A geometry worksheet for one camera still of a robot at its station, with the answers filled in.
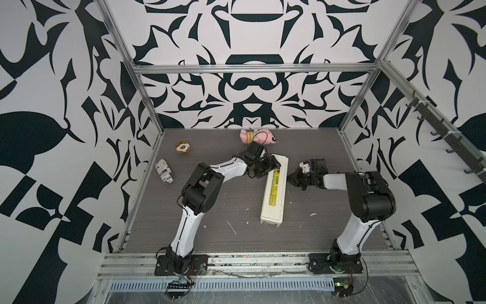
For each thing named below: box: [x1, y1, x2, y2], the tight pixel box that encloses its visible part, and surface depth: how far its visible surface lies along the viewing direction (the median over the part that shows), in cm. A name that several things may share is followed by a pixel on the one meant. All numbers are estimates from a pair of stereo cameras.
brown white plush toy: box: [175, 141, 192, 156], surface depth 110 cm
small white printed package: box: [154, 158, 176, 185], surface depth 98 cm
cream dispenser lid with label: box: [260, 154, 290, 228], surface depth 86 cm
